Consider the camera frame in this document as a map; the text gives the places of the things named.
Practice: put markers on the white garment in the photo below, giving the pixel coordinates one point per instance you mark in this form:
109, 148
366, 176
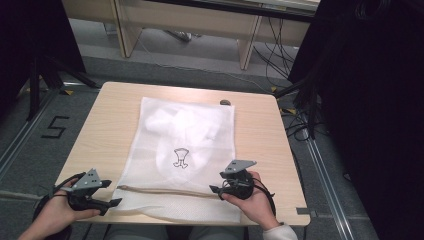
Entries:
196, 123

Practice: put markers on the grey power strip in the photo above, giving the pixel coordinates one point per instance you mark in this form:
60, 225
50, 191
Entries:
181, 35

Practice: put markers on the person's left leg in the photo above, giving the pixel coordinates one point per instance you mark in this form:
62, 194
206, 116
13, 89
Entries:
136, 233

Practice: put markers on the metal floor rail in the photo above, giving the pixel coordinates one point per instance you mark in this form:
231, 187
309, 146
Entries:
328, 186
23, 133

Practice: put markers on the person's left hand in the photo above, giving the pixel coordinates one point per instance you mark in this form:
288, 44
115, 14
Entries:
56, 211

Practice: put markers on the person's leg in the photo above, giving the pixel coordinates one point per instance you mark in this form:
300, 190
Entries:
136, 233
216, 234

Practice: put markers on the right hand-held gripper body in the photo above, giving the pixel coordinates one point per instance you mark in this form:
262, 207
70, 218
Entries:
238, 183

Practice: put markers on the dark round table cap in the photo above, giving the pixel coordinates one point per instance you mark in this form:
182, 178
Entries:
225, 102

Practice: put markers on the white mesh laundry bag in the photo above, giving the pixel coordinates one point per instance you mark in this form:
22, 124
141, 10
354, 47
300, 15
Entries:
186, 133

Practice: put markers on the person's right hand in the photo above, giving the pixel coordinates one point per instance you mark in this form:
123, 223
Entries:
258, 205

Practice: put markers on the black curtain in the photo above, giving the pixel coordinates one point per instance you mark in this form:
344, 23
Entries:
30, 40
373, 110

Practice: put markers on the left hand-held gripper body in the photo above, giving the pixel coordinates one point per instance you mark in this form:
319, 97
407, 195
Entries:
86, 181

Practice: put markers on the person's right leg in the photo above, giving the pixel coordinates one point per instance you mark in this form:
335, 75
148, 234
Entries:
216, 234

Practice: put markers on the black metal stand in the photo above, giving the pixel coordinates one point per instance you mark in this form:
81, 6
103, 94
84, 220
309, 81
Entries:
35, 86
308, 100

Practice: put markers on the grey tape strip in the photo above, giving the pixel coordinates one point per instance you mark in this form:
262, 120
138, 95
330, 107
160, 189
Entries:
305, 211

